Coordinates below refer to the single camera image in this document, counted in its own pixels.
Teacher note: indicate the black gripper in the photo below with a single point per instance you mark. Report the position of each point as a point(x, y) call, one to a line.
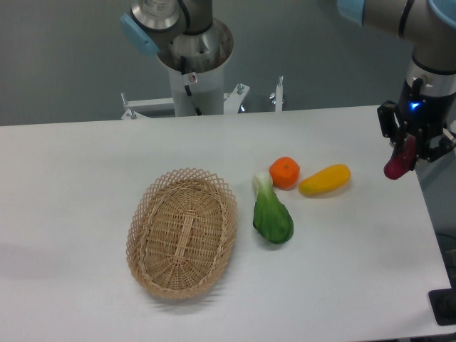
point(426, 118)

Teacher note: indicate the purple sweet potato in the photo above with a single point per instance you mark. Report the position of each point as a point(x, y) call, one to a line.
point(402, 160)

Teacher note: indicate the silver robot base joint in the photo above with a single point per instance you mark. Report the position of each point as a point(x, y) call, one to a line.
point(183, 34)

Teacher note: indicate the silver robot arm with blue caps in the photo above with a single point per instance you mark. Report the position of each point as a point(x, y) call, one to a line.
point(429, 26)

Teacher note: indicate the oval woven wicker basket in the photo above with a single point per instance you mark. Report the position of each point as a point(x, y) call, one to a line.
point(182, 234)

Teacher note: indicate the yellow mango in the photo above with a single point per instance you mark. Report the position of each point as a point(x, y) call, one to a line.
point(326, 180)

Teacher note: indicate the orange tangerine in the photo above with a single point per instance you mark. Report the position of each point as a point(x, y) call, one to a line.
point(284, 173)

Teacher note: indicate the green bok choy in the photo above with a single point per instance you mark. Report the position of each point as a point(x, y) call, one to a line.
point(270, 217)

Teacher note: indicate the black device at table edge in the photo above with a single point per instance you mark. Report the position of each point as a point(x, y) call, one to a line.
point(443, 306)

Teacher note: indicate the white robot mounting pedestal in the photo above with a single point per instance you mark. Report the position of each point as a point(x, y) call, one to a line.
point(197, 93)

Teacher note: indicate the white clamp bracket frame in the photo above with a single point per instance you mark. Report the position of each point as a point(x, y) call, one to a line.
point(163, 107)

